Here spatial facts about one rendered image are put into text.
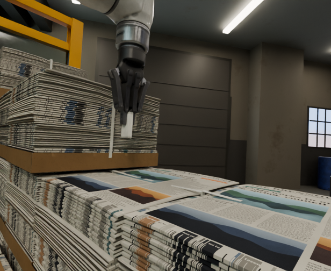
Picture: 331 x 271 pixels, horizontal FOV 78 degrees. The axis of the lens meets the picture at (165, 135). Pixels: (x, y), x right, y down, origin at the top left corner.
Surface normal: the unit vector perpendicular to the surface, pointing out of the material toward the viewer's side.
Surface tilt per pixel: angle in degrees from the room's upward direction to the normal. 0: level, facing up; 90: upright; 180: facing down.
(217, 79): 90
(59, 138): 90
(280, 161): 90
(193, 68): 90
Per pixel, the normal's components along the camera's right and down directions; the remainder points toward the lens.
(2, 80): 0.75, 0.02
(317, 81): 0.24, -0.03
